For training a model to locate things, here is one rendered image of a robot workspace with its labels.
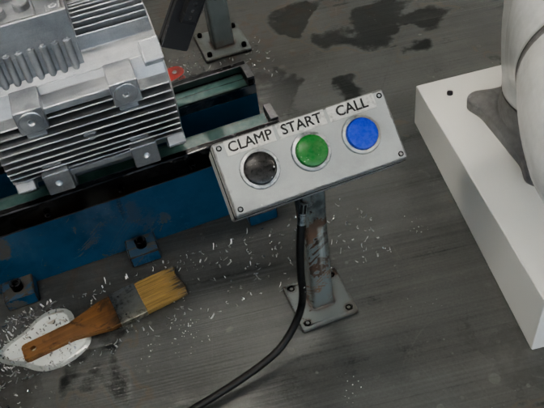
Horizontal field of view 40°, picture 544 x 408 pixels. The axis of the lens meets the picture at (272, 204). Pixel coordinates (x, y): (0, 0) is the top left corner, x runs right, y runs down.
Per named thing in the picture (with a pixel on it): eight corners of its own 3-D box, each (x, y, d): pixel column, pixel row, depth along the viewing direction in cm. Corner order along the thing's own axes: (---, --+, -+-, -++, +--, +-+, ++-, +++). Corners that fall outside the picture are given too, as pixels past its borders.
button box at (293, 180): (231, 223, 71) (235, 218, 66) (206, 154, 72) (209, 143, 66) (393, 167, 74) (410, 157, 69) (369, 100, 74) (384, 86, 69)
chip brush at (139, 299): (30, 372, 86) (27, 369, 86) (19, 341, 89) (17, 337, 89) (190, 295, 91) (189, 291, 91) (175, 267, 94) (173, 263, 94)
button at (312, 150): (299, 173, 68) (303, 170, 67) (288, 143, 69) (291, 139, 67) (329, 163, 69) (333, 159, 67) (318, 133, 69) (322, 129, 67)
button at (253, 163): (248, 191, 68) (250, 188, 66) (237, 160, 68) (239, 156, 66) (279, 180, 68) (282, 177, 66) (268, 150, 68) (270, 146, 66)
